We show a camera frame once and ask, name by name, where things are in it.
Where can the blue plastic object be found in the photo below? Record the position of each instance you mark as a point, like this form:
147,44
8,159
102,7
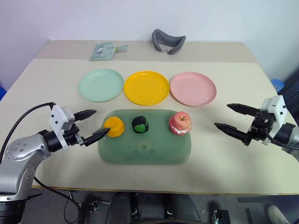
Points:
2,91

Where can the green plastic packet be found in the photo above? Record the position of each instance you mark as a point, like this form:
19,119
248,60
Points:
102,52

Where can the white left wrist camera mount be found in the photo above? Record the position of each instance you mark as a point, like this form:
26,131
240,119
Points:
56,116

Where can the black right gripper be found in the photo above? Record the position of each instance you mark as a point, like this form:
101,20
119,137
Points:
260,126

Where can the translucent green tray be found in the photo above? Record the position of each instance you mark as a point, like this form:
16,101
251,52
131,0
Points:
144,149

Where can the white shoe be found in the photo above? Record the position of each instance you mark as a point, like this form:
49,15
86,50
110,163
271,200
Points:
278,215

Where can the dark green avocado toy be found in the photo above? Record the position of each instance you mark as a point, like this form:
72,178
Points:
140,124

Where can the blue round object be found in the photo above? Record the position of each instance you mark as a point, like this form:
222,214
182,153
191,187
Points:
277,85

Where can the pink plate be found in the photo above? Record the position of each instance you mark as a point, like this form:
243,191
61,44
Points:
193,89

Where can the dark rounded shape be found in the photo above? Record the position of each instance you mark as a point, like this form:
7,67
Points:
121,210

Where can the orange toy fruit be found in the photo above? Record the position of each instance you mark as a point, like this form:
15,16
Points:
115,127

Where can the small black metal bracket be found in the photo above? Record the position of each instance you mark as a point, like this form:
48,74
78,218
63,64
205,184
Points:
90,206
220,217

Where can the grey curved foam cushion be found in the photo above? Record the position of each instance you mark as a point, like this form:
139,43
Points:
161,40

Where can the yellow plate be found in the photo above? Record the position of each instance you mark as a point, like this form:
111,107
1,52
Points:
146,88

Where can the red toy apple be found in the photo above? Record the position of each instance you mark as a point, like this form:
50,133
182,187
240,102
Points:
181,123

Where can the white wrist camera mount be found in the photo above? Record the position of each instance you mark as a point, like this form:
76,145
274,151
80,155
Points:
56,116
278,107

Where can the black mesh object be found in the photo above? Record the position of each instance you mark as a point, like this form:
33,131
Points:
290,88

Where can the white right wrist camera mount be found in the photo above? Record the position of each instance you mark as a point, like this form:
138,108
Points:
278,107

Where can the mint green plate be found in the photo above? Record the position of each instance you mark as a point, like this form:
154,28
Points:
101,85

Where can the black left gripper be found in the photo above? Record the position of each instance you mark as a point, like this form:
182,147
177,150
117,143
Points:
73,137

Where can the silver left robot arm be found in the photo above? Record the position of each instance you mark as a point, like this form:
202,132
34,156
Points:
21,149

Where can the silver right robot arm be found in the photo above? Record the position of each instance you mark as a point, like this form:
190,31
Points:
288,137

